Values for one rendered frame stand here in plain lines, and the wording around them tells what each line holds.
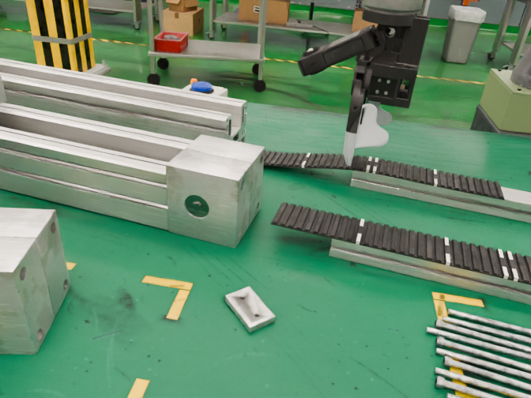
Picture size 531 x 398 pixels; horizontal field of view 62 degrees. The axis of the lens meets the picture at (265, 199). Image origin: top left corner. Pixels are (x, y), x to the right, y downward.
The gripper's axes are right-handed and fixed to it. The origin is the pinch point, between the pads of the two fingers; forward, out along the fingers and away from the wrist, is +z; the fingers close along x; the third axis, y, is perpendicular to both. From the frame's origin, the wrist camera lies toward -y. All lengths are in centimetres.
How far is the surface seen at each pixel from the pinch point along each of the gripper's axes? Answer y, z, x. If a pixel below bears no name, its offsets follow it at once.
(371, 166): 4.0, 2.2, -0.4
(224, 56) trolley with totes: -124, 57, 265
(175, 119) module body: -27.7, -0.9, -3.9
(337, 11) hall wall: -110, 78, 741
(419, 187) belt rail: 11.4, 3.5, -2.0
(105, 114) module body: -39.8, 0.1, -5.0
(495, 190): 22.0, 2.4, -0.3
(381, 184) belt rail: 6.0, 4.5, -1.3
